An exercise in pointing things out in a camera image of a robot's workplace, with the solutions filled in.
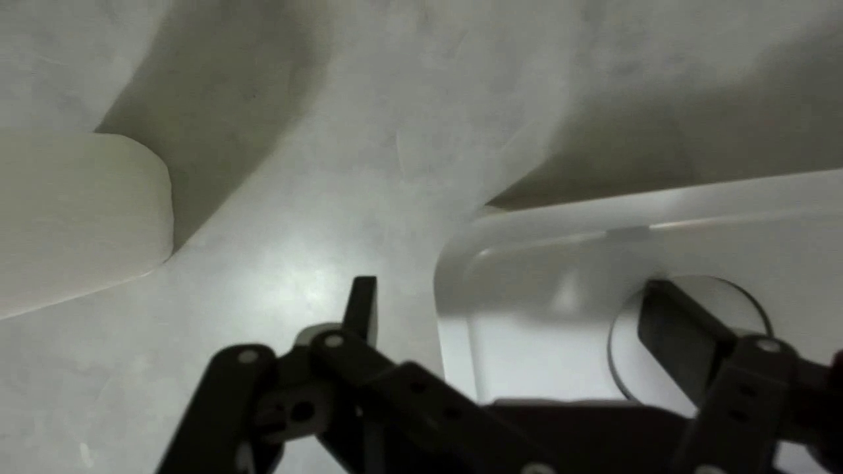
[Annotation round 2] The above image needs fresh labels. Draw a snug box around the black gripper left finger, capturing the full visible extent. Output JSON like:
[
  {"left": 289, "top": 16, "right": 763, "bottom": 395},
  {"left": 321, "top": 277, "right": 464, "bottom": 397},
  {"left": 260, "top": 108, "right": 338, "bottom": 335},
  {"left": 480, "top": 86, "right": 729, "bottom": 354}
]
[{"left": 156, "top": 274, "right": 563, "bottom": 474}]

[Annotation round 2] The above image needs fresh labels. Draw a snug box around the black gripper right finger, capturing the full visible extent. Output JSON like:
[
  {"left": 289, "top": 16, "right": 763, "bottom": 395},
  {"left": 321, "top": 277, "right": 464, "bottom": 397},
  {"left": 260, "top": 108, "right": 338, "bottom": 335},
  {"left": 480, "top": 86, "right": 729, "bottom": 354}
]
[{"left": 634, "top": 277, "right": 843, "bottom": 474}]

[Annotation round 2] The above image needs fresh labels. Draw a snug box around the white rectangular container lid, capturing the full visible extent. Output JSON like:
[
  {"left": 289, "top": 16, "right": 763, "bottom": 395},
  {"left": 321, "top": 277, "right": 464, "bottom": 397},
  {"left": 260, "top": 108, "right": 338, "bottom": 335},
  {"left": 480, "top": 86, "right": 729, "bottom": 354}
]
[{"left": 431, "top": 166, "right": 843, "bottom": 423}]

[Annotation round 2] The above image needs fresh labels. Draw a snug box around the white paper towel roll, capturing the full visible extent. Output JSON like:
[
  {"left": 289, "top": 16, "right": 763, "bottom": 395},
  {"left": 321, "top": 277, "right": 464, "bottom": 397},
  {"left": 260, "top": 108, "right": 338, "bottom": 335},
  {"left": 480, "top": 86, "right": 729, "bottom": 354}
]
[{"left": 0, "top": 128, "right": 177, "bottom": 323}]

